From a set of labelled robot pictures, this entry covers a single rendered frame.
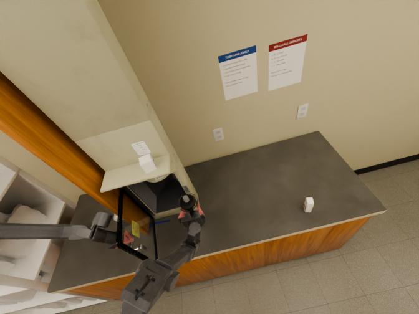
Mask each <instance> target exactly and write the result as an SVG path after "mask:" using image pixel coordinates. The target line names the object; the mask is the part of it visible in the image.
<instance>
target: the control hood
mask: <svg viewBox="0 0 419 314"><path fill-rule="evenodd" d="M153 160H154V161H155V164H156V166H157V169H156V170H154V171H152V172H150V173H148V174H146V172H144V170H143V169H142V168H141V166H140V163H135V164H131V165H128V166H124V167H121V168H117V169H113V170H110V171H106V172H105V175H104V179H103V182H102V187H101V189H100V192H101V193H103V192H105V191H110V190H113V189H117V188H121V187H124V186H128V185H131V184H135V183H140V182H142V181H147V180H150V179H154V178H158V177H161V176H165V175H168V174H171V173H173V172H174V171H176V165H175V164H174V162H173V160H172V158H171V156H170V155H164V156H160V157H157V158H153Z"/></svg>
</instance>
